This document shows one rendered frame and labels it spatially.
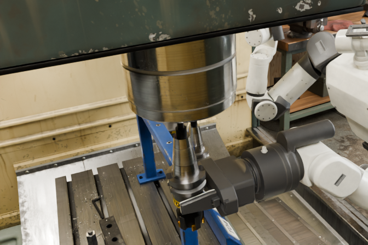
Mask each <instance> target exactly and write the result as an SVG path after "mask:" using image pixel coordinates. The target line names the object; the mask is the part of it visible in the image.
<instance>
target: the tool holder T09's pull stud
mask: <svg viewBox="0 0 368 245"><path fill-rule="evenodd" d="M175 131H176V137H177V138H185V137H187V128H186V126H185V125H184V123H177V126H176V127H175Z"/></svg>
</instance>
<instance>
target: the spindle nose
mask: <svg viewBox="0 0 368 245"><path fill-rule="evenodd" d="M236 48H237V47H236V34H231V35H227V36H221V37H215V38H209V39H203V40H197V41H193V42H188V43H181V44H175V45H170V46H164V47H160V48H154V49H148V50H142V51H136V52H130V53H126V54H120V55H119V56H120V60H121V62H120V63H121V67H122V73H123V80H124V87H125V94H126V97H127V99H128V102H129V107H130V109H131V110H132V111H133V112H134V113H135V114H136V115H138V116H140V117H142V118H144V119H147V120H150V121H155V122H159V123H171V124H176V123H190V122H194V121H199V120H204V119H207V118H210V117H213V116H216V115H218V114H220V113H222V112H223V111H224V110H226V109H227V108H228V107H230V106H231V105H232V104H233V102H234V101H235V98H236V89H237V52H236Z"/></svg>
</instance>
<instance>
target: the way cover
mask: <svg viewBox="0 0 368 245"><path fill-rule="evenodd" d="M227 218H228V219H229V221H230V222H231V224H232V225H233V227H234V228H235V230H236V231H237V233H238V234H239V236H240V237H241V239H242V240H243V242H244V243H245V245H327V244H328V245H332V244H331V243H330V242H329V241H328V240H327V239H325V240H324V237H323V236H322V235H321V234H320V233H318V232H317V231H316V230H315V229H314V228H313V227H312V226H310V225H309V224H308V223H307V222H306V221H305V220H304V219H303V218H301V217H300V216H299V215H298V214H297V213H296V212H295V211H294V210H292V209H291V208H290V207H289V206H288V205H287V204H286V203H285V202H283V201H282V200H281V199H280V198H279V197H275V198H274V199H271V200H268V201H265V202H261V203H257V202H256V201H254V203H251V204H248V205H245V206H242V207H239V208H238V212H236V213H234V214H231V215H228V216H227ZM320 243H321V244H320Z"/></svg>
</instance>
